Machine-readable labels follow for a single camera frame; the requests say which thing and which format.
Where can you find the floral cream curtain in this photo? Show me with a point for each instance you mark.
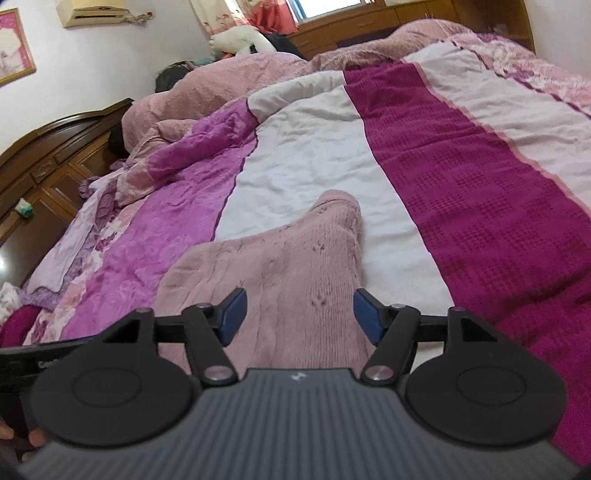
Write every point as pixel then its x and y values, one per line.
pixel 268 16

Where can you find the light wooden side cabinet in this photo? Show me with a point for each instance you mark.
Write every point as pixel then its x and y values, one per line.
pixel 377 19

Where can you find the pink knit cardigan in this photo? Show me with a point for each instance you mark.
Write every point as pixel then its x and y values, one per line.
pixel 299 280

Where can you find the person's left hand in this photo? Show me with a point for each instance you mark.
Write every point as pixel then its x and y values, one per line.
pixel 8 438

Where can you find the white plush toy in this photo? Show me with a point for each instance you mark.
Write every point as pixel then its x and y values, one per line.
pixel 239 41

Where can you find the beige wall air conditioner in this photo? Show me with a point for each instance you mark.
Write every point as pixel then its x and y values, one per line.
pixel 82 13

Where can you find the small green white bottle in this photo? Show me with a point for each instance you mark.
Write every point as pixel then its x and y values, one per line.
pixel 24 209

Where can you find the framed wedding photo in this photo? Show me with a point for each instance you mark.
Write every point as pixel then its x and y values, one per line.
pixel 16 60

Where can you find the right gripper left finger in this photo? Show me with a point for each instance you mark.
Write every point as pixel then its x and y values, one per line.
pixel 208 329

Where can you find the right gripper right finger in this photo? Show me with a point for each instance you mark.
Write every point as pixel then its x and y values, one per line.
pixel 392 329

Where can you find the patchwork magenta white bedspread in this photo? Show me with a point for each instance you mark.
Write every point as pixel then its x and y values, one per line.
pixel 470 160

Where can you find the dusty pink quilt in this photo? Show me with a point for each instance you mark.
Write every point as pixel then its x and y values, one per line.
pixel 206 89

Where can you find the dark wooden headboard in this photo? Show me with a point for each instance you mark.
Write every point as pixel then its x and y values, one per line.
pixel 46 167

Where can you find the lilac floral pillow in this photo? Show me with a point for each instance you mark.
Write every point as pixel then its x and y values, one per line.
pixel 64 261

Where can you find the dark bag behind quilt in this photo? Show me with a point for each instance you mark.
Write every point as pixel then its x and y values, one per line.
pixel 170 75

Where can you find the window with wooden frame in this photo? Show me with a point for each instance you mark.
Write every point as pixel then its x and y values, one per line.
pixel 304 10

